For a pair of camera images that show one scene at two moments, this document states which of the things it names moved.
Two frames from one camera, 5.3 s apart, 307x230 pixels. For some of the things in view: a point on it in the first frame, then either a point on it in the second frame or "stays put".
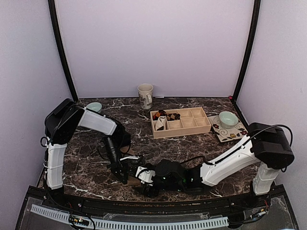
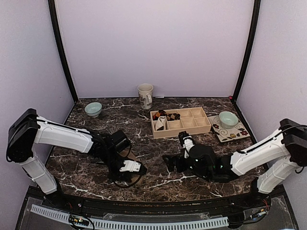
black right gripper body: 175,187 → 182,167
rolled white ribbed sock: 161,121 stays put
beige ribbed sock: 131,180 stays put
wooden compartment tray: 192,120 stays put
